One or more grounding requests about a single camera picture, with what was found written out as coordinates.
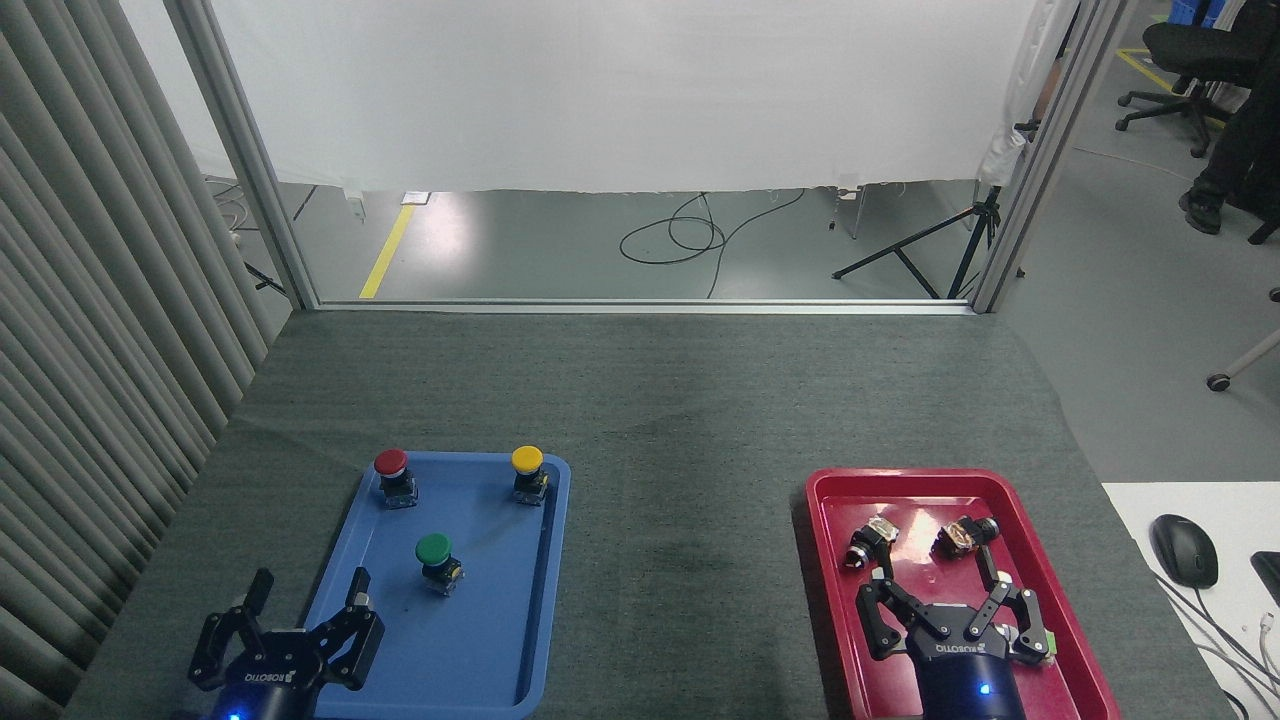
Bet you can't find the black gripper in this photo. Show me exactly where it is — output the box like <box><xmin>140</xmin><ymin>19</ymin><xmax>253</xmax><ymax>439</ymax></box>
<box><xmin>188</xmin><ymin>566</ymin><xmax>387</xmax><ymax>720</ymax></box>
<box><xmin>855</xmin><ymin>546</ymin><xmax>1051</xmax><ymax>720</ymax></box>

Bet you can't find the green push button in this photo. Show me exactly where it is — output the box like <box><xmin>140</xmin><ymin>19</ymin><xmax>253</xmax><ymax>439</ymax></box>
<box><xmin>415</xmin><ymin>532</ymin><xmax>466</xmax><ymax>597</ymax></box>

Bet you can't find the red push button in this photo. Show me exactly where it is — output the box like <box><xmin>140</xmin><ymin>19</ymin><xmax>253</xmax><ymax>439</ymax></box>
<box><xmin>373</xmin><ymin>448</ymin><xmax>420</xmax><ymax>510</ymax></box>

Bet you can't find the yellow push button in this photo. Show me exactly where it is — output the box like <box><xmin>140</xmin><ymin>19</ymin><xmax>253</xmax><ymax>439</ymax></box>
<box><xmin>510</xmin><ymin>445</ymin><xmax>552</xmax><ymax>507</ymax></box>

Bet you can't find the red plastic tray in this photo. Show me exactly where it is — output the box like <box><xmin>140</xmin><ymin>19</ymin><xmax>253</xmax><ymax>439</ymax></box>
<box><xmin>805</xmin><ymin>468</ymin><xmax>1122</xmax><ymax>720</ymax></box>

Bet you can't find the blue plastic tray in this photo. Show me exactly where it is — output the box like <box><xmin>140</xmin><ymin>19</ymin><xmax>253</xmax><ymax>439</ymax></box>
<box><xmin>300</xmin><ymin>450</ymin><xmax>573</xmax><ymax>720</ymax></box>

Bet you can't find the black computer mouse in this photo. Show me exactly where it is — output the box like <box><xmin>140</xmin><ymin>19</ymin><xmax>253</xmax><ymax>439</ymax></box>
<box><xmin>1149</xmin><ymin>513</ymin><xmax>1221</xmax><ymax>590</ymax></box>

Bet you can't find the white desk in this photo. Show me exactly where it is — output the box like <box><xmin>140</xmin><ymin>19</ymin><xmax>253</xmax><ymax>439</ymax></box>
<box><xmin>1102</xmin><ymin>481</ymin><xmax>1280</xmax><ymax>720</ymax></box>

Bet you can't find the dark grey table cloth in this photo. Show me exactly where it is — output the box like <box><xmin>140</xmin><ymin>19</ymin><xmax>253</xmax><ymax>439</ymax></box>
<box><xmin>60</xmin><ymin>311</ymin><xmax>1243</xmax><ymax>720</ymax></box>

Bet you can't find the grey ribbed panel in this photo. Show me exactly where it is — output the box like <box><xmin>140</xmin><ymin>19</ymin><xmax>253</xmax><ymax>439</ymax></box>
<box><xmin>0</xmin><ymin>0</ymin><xmax>273</xmax><ymax>720</ymax></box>

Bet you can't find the black tripod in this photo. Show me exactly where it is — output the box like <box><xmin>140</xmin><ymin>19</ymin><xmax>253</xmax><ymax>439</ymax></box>
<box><xmin>831</xmin><ymin>184</ymin><xmax>1027</xmax><ymax>301</ymax></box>

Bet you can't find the white chair leg with caster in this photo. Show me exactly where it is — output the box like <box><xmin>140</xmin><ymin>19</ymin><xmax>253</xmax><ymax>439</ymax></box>
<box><xmin>1205</xmin><ymin>329</ymin><xmax>1280</xmax><ymax>393</ymax></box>

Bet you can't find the person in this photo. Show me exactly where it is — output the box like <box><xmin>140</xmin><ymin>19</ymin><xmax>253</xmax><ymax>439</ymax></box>
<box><xmin>1177</xmin><ymin>0</ymin><xmax>1280</xmax><ymax>237</ymax></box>
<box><xmin>1030</xmin><ymin>0</ymin><xmax>1085</xmax><ymax>127</ymax></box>

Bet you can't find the black office chair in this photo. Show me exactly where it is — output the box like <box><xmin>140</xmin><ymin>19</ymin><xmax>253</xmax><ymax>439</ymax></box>
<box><xmin>1114</xmin><ymin>20</ymin><xmax>1280</xmax><ymax>160</ymax></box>

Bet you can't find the white backdrop curtain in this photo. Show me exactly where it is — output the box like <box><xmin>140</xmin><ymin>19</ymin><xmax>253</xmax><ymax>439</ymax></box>
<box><xmin>118</xmin><ymin>0</ymin><xmax>1073</xmax><ymax>197</ymax></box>

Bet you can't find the black selector switch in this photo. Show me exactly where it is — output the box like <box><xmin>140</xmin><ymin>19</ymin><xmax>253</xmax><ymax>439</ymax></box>
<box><xmin>843</xmin><ymin>515</ymin><xmax>902</xmax><ymax>574</ymax></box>
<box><xmin>930</xmin><ymin>515</ymin><xmax>1002</xmax><ymax>562</ymax></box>

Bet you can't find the grey mouse cable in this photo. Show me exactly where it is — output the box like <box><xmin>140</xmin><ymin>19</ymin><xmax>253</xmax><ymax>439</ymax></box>
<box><xmin>1150</xmin><ymin>570</ymin><xmax>1280</xmax><ymax>701</ymax></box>

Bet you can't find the silver frame crossbar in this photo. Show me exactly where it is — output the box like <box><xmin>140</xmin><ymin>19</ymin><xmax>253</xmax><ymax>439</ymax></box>
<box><xmin>308</xmin><ymin>296</ymin><xmax>978</xmax><ymax>317</ymax></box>

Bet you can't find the black floor cable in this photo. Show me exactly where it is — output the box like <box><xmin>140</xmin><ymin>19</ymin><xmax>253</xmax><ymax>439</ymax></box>
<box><xmin>618</xmin><ymin>188</ymin><xmax>807</xmax><ymax>300</ymax></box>

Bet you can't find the silver frame post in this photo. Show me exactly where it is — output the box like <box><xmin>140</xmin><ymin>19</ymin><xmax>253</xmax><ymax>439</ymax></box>
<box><xmin>163</xmin><ymin>0</ymin><xmax>323</xmax><ymax>312</ymax></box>
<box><xmin>970</xmin><ymin>0</ymin><xmax>1133</xmax><ymax>315</ymax></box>

